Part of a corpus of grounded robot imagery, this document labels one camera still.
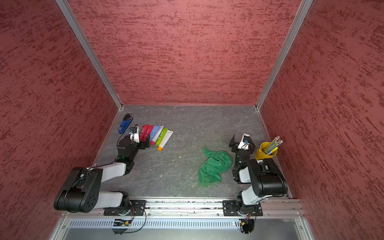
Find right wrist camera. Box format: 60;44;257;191
238;134;252;150

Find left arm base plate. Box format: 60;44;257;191
104;200;147;217

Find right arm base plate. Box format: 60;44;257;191
223;201;263;217

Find left corner aluminium profile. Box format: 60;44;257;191
56;0;123;111

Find pencils in cup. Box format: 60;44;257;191
264;136;283;155

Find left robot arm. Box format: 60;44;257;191
54;133;142;216

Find yellow cup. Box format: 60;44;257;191
255;142;278;161

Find white tube pink cap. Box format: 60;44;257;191
150;126;164;145

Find pink toothpaste tube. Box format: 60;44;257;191
139;125;149;142
144;125;154;141

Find lime green toothpaste tube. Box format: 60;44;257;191
156;128;168;146

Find blue toothpaste tube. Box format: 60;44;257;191
150;125;160;142

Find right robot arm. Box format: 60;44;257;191
224;134;288;216

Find green microfiber cloth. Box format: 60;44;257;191
198;147;233;188

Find corner aluminium profile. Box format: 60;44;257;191
256;0;313;112
56;0;123;111

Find blue stapler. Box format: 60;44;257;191
118;114;133;135

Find right corner aluminium profile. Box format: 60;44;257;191
256;0;313;112

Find white tube orange cap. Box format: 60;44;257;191
158;130;174;152

